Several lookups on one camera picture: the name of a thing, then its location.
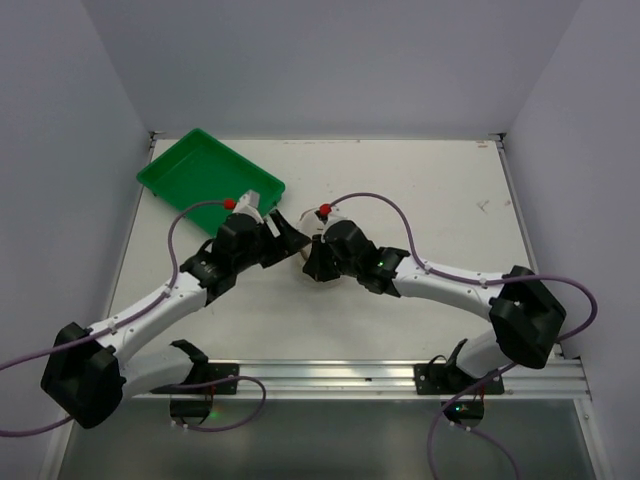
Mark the green plastic tray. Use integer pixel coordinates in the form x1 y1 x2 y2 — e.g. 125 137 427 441
136 129 285 215

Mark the front aluminium mounting rail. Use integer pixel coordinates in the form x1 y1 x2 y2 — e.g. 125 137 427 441
124 357 594 401

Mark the white round mesh laundry bag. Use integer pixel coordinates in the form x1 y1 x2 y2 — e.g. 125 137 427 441
291 209 344 290

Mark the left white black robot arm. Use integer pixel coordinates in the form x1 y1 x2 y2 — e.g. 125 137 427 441
41 210 311 429

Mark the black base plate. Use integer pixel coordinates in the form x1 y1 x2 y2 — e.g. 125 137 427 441
152 339 240 395
413 337 511 395

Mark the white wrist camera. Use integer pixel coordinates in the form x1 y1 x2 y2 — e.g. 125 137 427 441
315 203 346 237
232 190 279 237

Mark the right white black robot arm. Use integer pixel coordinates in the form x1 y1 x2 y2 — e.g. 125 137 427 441
297 213 566 394

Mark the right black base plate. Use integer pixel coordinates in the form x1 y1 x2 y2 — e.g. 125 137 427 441
413 337 511 395

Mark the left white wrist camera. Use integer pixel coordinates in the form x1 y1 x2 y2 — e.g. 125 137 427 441
232 190 279 237

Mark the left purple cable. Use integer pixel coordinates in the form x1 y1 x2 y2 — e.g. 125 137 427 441
0 198 267 436

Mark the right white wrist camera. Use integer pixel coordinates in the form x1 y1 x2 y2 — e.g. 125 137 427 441
315 203 346 237

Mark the right aluminium table edge rail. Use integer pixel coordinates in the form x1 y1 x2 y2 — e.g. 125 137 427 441
487 131 584 361

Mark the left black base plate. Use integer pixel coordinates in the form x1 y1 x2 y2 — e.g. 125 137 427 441
152 339 240 395

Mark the aluminium table edge rail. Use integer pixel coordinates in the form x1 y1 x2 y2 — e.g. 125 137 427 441
149 130 165 150
487 131 584 361

